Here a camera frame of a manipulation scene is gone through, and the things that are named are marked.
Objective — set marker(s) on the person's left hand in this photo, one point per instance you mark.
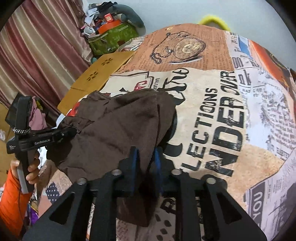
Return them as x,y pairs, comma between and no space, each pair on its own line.
33,176

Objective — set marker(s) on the grey plush toy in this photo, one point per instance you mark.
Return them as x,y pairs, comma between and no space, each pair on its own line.
129,15

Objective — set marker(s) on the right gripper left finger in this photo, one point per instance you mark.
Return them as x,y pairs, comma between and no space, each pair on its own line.
87,210

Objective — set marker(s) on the striped maroon curtain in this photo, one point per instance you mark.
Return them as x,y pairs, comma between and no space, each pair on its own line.
42,50

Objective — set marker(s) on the orange box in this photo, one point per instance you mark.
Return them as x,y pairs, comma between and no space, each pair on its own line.
108,26

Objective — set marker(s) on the orange-sleeved left forearm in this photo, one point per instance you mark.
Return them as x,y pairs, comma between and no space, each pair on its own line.
13,205

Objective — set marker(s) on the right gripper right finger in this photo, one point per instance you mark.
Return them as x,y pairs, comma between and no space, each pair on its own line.
204,209

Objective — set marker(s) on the green fabric storage bag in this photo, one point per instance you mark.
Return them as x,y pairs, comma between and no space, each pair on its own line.
112,39

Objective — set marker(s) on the pink cloth pile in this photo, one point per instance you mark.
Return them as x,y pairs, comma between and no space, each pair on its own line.
37,120

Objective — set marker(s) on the dark brown small garment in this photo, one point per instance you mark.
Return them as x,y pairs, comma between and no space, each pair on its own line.
106,129

